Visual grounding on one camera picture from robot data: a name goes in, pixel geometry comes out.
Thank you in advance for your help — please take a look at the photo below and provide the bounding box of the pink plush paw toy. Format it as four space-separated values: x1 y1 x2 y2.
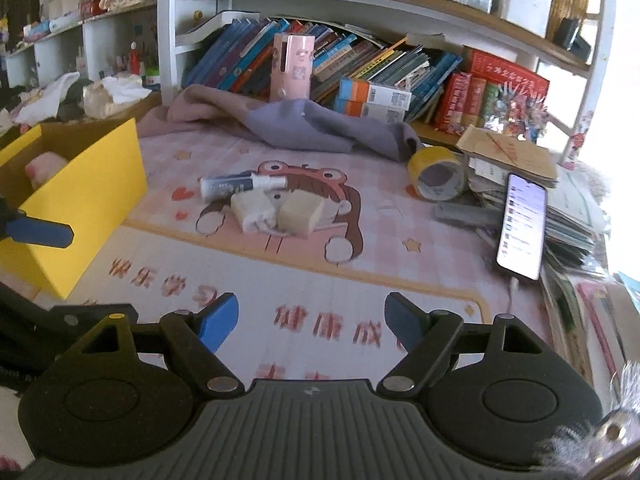
25 151 68 191

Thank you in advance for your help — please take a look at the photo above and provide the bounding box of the purple grey cloth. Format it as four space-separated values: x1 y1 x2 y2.
137 84 426 162

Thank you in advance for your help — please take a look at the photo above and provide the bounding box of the yellow cardboard box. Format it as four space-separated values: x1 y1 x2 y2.
0 117 148 301

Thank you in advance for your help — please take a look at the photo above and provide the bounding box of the red boxed book set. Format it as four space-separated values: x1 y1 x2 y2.
434 49 551 136

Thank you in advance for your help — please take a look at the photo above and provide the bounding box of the grey flat case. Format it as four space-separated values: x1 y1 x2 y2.
432 202 506 231

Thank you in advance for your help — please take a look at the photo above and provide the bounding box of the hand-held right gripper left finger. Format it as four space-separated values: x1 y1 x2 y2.
75 291 247 401

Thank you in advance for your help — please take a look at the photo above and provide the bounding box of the brown paper envelope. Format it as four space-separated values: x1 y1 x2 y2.
456 125 558 186

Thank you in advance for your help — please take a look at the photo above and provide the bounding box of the white side shelf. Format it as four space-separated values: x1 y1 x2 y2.
0 0 161 92

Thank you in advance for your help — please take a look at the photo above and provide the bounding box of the pink printed table mat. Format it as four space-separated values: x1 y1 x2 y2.
0 110 566 397

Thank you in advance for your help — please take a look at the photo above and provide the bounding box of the white charging cable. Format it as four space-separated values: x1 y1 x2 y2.
507 275 525 312

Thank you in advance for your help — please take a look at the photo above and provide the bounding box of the orange and white box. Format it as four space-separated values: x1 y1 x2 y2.
334 97 406 123
340 78 413 109

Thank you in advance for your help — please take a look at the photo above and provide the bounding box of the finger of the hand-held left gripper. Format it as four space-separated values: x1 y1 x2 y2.
0 194 75 249
0 280 138 361

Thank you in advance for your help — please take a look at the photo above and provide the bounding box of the cream plastic bag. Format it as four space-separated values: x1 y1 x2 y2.
82 74 151 120

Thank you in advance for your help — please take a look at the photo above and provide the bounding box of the white pen box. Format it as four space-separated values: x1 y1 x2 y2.
492 0 553 38

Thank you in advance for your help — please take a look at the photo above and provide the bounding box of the colourful figure card pack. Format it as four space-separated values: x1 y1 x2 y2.
487 82 548 141

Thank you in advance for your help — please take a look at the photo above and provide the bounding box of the beige rectangular block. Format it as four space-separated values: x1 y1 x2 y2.
276 190 327 239

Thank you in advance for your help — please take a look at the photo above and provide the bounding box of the small black device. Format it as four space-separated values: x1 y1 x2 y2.
554 16 593 63

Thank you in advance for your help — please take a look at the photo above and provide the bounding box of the black smartphone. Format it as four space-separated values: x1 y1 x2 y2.
495 172 549 282

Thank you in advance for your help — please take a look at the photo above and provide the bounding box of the row of blue books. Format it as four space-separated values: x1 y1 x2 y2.
182 17 463 123

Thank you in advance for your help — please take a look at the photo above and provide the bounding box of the white cream tube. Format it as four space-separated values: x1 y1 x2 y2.
200 171 288 204

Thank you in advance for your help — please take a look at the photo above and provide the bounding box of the white crumpled cloth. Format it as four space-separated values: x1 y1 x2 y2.
15 72 81 126

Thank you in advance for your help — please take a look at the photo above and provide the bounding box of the white rectangular block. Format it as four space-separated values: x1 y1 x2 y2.
230 191 277 234

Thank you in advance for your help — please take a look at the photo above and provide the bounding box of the stack of papers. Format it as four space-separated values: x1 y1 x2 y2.
467 157 608 272

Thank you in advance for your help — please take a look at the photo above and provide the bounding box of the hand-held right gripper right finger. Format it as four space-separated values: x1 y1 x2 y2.
376 291 543 400

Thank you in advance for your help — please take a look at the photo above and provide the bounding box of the yellow tape roll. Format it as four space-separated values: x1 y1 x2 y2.
406 146 471 203

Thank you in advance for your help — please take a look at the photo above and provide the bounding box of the white bookshelf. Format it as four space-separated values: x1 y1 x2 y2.
157 0 618 167

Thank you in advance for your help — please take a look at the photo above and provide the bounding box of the pink cartoon holder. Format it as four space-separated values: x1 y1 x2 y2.
270 33 316 103

